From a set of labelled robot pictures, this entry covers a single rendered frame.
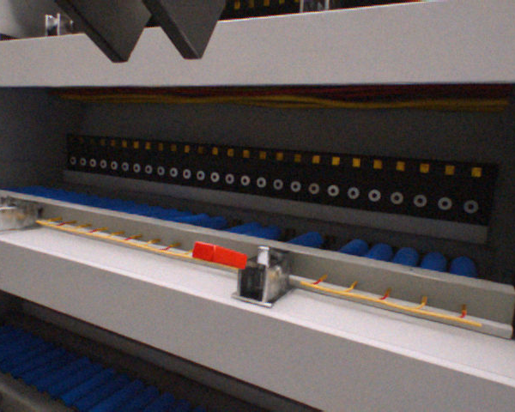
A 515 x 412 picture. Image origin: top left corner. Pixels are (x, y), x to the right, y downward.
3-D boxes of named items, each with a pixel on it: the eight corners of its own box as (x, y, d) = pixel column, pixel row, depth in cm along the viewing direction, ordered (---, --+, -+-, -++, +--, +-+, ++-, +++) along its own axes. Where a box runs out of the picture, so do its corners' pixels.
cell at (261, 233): (281, 245, 38) (249, 259, 32) (264, 241, 39) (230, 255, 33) (282, 226, 38) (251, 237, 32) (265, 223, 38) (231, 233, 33)
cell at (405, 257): (418, 270, 32) (408, 293, 27) (395, 266, 33) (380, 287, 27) (421, 249, 32) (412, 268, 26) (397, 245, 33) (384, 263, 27)
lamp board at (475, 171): (488, 227, 34) (499, 164, 33) (64, 170, 58) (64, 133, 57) (487, 225, 34) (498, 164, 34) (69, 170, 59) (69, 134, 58)
